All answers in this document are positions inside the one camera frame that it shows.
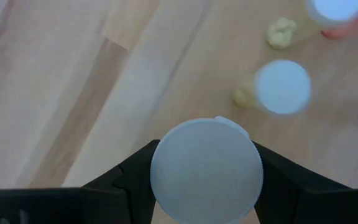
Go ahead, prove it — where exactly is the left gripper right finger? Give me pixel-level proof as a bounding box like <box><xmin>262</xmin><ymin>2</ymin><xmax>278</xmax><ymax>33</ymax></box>
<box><xmin>252</xmin><ymin>141</ymin><xmax>351</xmax><ymax>224</ymax></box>

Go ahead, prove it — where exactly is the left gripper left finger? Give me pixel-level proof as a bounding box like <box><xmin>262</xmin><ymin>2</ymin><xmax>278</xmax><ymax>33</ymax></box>
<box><xmin>82</xmin><ymin>139</ymin><xmax>160</xmax><ymax>224</ymax></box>

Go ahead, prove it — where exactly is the large orange medicine bottle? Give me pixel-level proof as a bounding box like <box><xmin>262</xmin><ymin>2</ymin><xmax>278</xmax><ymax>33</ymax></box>
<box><xmin>149</xmin><ymin>115</ymin><xmax>264</xmax><ymax>224</ymax></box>

